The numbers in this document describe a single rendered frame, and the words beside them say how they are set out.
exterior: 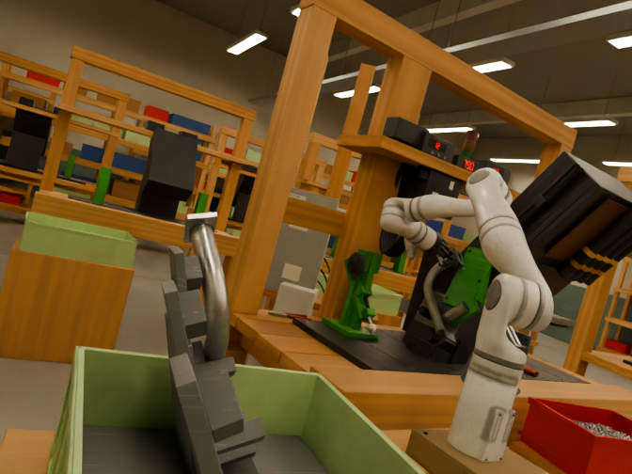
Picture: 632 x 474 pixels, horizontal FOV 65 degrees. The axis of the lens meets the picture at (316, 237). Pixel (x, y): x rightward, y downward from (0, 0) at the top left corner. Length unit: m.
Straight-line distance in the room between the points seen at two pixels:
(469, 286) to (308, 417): 0.88
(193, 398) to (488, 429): 0.74
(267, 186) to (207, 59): 10.20
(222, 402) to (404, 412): 0.94
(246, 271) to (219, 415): 1.26
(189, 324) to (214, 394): 0.16
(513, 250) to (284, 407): 0.55
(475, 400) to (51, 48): 10.82
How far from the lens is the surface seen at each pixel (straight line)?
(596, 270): 1.86
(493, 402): 0.98
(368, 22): 1.77
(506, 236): 1.10
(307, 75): 1.61
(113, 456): 0.79
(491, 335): 0.96
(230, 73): 11.79
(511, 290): 0.95
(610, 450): 1.44
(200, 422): 0.31
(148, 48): 11.47
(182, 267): 0.62
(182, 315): 0.47
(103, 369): 0.83
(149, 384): 0.85
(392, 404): 1.19
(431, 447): 0.99
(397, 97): 1.82
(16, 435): 0.94
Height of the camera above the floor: 1.24
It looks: 2 degrees down
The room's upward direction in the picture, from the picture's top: 15 degrees clockwise
